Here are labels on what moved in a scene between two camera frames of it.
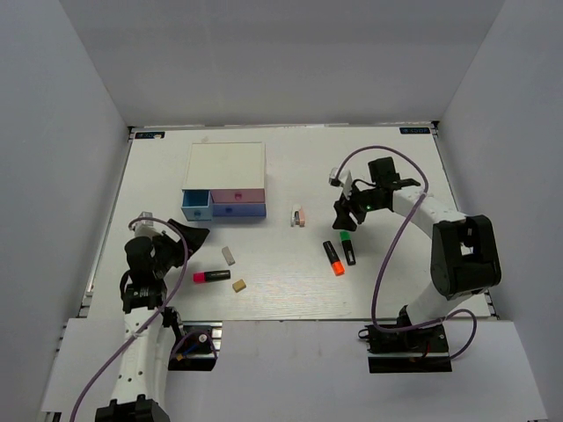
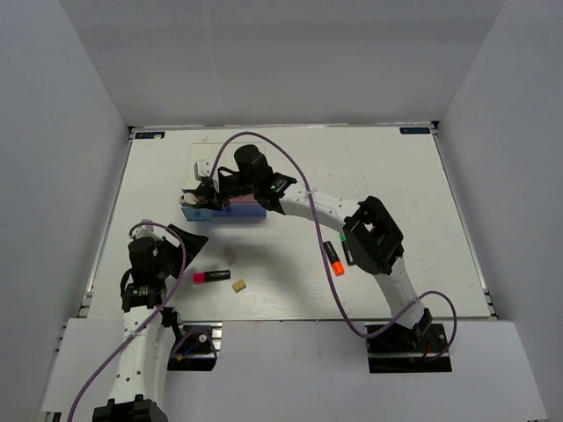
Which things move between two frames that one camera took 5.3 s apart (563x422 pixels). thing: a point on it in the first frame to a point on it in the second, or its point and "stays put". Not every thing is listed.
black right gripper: (343, 209) to (211, 201)
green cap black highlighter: (345, 237) stays put
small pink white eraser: (297, 216) to (188, 198)
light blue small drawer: (197, 204) stays put
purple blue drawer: (239, 210) stays put
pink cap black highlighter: (212, 276) stays put
